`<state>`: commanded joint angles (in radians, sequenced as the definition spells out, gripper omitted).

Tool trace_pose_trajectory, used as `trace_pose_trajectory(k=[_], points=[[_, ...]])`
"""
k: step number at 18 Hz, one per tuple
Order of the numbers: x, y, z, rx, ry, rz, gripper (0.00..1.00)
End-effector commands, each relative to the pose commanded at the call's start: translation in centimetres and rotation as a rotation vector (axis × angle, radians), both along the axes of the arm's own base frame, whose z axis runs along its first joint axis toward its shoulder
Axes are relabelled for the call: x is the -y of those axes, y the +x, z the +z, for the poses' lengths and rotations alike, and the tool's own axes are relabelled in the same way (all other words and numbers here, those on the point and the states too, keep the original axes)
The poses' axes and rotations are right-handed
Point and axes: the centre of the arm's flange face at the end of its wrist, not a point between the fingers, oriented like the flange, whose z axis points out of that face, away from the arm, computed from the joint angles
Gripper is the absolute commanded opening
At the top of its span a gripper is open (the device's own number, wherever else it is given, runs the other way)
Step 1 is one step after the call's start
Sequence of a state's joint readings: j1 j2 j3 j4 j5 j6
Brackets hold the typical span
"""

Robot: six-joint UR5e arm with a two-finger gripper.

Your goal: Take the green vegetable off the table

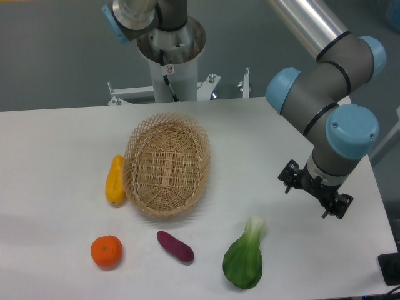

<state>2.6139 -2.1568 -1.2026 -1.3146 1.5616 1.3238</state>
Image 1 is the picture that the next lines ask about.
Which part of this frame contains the purple sweet potato toy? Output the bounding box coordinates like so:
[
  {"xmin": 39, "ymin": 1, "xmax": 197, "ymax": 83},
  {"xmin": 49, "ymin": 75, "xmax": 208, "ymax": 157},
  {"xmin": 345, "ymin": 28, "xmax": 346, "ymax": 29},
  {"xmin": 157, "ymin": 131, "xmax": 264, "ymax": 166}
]
[{"xmin": 157, "ymin": 231, "xmax": 194, "ymax": 263}]

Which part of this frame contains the orange tangerine toy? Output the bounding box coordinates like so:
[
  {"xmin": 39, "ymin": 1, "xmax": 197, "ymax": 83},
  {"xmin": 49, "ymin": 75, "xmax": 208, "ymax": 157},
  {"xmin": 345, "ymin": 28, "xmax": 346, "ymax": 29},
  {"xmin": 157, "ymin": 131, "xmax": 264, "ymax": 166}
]
[{"xmin": 91, "ymin": 235, "xmax": 123, "ymax": 269}]

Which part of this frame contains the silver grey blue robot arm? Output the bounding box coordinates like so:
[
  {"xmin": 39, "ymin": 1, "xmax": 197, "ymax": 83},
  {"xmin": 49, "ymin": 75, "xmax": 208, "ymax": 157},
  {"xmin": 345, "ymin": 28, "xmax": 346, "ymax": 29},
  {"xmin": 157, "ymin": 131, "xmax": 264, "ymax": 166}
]
[{"xmin": 101, "ymin": 1, "xmax": 386, "ymax": 218}]

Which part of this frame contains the black device at table edge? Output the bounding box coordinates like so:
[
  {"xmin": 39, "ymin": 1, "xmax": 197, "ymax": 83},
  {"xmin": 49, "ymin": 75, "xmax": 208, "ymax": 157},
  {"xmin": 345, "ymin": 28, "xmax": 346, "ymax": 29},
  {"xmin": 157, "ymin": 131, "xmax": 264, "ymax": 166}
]
[{"xmin": 377, "ymin": 252, "xmax": 400, "ymax": 286}]

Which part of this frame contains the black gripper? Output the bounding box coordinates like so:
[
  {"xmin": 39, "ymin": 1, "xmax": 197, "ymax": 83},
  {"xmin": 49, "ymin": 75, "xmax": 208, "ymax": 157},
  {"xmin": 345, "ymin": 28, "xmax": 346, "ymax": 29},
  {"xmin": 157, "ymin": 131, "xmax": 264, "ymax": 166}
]
[{"xmin": 278, "ymin": 159, "xmax": 354, "ymax": 219}]

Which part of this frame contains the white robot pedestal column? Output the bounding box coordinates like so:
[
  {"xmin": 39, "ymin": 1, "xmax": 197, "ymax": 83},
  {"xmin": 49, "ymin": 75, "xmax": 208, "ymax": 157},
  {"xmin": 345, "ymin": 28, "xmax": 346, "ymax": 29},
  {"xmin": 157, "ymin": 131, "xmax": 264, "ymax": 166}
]
[{"xmin": 137, "ymin": 17, "xmax": 206, "ymax": 95}]

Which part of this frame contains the green bok choy vegetable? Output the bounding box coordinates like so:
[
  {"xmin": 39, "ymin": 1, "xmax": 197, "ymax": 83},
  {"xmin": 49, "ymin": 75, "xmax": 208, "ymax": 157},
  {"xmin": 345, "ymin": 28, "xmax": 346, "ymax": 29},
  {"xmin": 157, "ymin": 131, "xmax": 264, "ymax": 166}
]
[{"xmin": 222, "ymin": 216, "xmax": 266, "ymax": 289}]

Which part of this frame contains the white metal strut right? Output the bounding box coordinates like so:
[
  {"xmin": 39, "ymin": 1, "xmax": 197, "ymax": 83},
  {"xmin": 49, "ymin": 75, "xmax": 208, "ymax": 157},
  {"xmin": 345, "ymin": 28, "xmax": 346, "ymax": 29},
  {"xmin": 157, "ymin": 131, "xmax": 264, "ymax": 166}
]
[{"xmin": 369, "ymin": 106, "xmax": 400, "ymax": 167}]

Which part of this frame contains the black cable on pedestal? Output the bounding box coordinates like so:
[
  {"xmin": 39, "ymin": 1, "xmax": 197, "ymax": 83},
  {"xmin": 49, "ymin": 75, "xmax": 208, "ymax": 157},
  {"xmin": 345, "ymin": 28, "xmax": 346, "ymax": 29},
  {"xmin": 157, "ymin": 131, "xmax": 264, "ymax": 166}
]
[{"xmin": 158, "ymin": 49, "xmax": 181, "ymax": 103}]

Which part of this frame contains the white metal base frame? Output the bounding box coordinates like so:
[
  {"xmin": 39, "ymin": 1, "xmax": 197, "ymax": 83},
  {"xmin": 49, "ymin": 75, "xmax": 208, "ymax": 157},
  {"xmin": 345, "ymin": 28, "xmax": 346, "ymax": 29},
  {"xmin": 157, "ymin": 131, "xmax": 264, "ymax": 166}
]
[{"xmin": 107, "ymin": 66, "xmax": 253, "ymax": 106}]

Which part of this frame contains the woven wicker basket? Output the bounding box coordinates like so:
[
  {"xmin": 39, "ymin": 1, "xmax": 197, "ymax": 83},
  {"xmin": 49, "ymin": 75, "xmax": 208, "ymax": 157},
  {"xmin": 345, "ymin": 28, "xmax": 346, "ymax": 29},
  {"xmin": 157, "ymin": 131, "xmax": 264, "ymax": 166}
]
[{"xmin": 122, "ymin": 112, "xmax": 211, "ymax": 218}]

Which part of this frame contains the yellow pepper toy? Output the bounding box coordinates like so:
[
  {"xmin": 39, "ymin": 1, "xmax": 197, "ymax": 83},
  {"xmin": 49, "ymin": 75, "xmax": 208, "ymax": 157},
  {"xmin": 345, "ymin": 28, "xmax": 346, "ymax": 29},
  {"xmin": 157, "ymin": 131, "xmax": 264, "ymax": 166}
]
[{"xmin": 105, "ymin": 155, "xmax": 126, "ymax": 207}]

